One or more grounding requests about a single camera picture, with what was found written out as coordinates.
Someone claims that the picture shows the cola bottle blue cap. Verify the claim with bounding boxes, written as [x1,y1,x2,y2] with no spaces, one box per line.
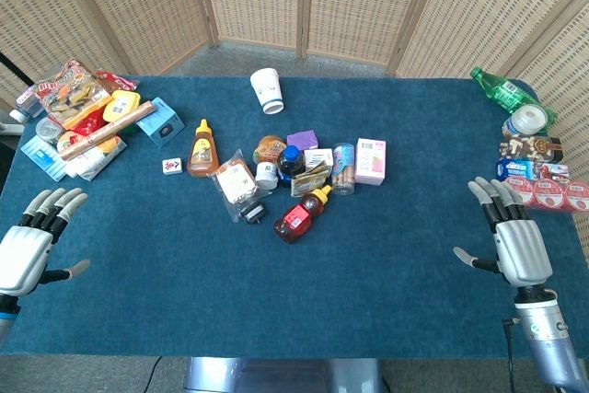
[276,144,306,184]

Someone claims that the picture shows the wicker folding screen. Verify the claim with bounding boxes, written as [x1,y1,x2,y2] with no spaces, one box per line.
[0,0,589,182]

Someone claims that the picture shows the thin black floor cable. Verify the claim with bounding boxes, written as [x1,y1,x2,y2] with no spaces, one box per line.
[145,355,163,393]

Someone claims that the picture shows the green plastic bottle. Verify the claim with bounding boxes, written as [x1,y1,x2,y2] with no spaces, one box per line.
[469,66,542,114]

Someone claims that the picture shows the white mahjong tile red print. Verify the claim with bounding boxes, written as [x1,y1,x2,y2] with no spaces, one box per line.
[161,157,185,177]

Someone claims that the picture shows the blue tissue pack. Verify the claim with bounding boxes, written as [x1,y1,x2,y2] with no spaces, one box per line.
[19,134,68,183]

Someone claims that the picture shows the white paper cup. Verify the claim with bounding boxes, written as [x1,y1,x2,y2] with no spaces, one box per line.
[249,67,285,115]

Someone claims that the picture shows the red-label honey bottle yellow cap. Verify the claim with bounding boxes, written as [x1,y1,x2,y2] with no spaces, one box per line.
[273,183,334,246]

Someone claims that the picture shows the blue felt table cloth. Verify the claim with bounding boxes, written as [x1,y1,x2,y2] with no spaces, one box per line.
[0,75,589,360]

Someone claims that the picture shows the purple box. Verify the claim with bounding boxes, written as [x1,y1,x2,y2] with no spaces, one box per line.
[285,130,320,153]

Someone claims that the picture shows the small white jar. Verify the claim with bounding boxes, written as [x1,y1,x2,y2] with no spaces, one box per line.
[254,161,279,191]

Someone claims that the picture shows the red-lid yogurt cup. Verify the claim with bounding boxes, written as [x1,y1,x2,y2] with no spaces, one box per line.
[502,176,537,206]
[532,178,568,211]
[563,179,589,214]

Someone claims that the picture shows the small white box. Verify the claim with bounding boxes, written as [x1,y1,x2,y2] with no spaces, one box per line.
[303,148,335,171]

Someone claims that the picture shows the white bag orange print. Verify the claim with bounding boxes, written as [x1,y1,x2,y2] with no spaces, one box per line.
[56,130,128,181]

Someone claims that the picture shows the orange jelly cup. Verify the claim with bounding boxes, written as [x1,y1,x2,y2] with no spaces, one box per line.
[253,134,288,166]

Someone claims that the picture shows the light blue speaker box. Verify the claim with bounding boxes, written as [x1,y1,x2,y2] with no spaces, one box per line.
[135,97,186,148]

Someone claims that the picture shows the pink box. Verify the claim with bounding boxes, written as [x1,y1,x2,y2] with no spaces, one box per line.
[354,137,387,188]

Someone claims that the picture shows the yellow plastic container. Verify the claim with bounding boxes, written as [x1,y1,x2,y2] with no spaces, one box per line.
[102,89,142,123]

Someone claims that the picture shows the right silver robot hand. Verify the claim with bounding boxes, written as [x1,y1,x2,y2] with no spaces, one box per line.
[453,176,554,290]

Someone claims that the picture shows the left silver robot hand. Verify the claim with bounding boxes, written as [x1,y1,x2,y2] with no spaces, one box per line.
[0,187,92,295]

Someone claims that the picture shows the brown chocolate box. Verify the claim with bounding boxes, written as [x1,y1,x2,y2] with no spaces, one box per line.
[498,134,564,165]

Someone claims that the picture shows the black power adapter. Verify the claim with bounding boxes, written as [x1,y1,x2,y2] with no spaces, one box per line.
[238,202,265,226]

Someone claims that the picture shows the small red snack packet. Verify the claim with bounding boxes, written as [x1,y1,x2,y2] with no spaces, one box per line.
[93,69,140,93]

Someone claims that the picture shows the yellow seasoning sachet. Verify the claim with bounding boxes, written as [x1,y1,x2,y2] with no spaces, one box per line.
[290,162,333,199]

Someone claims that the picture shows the clear biscuit stick jar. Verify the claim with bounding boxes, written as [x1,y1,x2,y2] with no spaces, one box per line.
[331,142,357,195]

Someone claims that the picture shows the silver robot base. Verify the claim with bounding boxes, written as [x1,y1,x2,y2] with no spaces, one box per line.
[183,356,384,393]

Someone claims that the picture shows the black cable with plug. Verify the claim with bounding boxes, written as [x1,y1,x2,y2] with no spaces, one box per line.
[502,317,520,386]

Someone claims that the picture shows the large red snack bag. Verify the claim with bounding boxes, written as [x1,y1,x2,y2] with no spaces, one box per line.
[33,58,112,131]

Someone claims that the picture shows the round clear-lid can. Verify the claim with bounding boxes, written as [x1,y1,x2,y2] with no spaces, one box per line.
[35,116,66,146]

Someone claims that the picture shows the clear bottle white cap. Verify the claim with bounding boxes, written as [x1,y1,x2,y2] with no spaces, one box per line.
[502,104,556,137]

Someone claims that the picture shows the sliced bread in clear bag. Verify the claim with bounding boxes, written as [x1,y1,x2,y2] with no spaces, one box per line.
[206,149,261,222]

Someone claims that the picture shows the shiny red packet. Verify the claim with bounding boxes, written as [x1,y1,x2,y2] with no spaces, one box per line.
[73,109,110,137]

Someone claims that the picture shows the amber honey bottle orange cap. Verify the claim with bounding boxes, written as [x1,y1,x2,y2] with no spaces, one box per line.
[187,118,222,179]

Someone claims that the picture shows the blue snack pack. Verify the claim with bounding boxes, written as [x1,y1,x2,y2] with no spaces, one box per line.
[495,158,570,181]

